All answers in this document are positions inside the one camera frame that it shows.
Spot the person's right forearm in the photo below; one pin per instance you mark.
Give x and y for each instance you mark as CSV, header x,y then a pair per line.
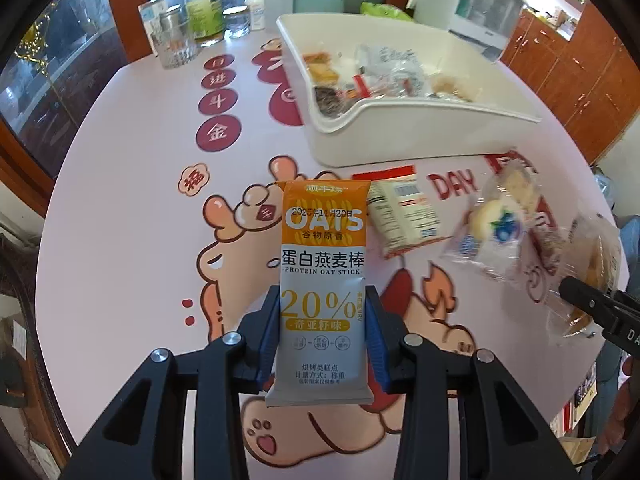
x,y
624,410

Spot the blueberry bread packet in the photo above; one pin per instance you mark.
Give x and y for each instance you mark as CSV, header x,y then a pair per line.
x,y
495,230

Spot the row of books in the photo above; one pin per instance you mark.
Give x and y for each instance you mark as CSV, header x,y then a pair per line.
x,y
580,395

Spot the pale cake clear packet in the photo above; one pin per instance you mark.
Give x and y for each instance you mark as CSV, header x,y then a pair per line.
x,y
515,182

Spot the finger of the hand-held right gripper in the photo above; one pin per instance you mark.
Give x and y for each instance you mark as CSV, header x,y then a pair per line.
x,y
595,295

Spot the small glass jar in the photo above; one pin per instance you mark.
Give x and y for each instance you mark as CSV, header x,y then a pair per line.
x,y
236,22

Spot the white blue carton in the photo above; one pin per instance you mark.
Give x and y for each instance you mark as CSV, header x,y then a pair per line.
x,y
150,20

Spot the white countertop appliance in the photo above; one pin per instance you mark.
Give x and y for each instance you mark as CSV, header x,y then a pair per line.
x,y
490,15

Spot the pile of assorted snack packets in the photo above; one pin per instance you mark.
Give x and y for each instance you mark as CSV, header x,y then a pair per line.
x,y
345,87

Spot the grey white snack packet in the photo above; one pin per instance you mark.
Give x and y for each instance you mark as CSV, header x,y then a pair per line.
x,y
395,67

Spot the small white pill bottle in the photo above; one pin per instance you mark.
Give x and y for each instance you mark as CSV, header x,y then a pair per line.
x,y
255,10

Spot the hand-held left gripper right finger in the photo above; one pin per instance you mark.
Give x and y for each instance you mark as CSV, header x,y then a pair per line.
x,y
375,340

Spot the cream snack packet red edge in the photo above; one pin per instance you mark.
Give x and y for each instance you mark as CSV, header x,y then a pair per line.
x,y
405,210

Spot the metal lid glass jar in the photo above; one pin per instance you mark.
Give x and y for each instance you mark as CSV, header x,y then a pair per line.
x,y
172,17

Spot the small gold ornament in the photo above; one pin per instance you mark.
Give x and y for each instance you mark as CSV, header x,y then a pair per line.
x,y
31,45

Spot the green tissue pack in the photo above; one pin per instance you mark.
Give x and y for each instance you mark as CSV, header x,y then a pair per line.
x,y
385,10

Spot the white plastic bin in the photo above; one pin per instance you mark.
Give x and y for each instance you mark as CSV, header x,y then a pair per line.
x,y
400,130

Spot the green label clear bottle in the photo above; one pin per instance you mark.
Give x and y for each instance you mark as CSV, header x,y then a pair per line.
x,y
204,10

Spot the round oat cake clear packet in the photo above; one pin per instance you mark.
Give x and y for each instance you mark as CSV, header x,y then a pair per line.
x,y
452,85

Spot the large clear bread bag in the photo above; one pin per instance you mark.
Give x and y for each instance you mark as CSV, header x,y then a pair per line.
x,y
595,255

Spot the cut glass tumbler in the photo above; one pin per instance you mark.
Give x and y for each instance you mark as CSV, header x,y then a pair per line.
x,y
177,50

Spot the wooden cabinets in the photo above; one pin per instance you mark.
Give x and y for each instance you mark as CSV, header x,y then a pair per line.
x,y
575,85

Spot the orange white oat bar packet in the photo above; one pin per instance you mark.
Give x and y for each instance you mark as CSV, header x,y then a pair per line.
x,y
320,260

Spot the pink printed tablecloth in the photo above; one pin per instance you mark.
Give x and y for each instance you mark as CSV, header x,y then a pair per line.
x,y
150,260

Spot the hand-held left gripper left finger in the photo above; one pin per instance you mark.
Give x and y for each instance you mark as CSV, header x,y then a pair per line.
x,y
265,340

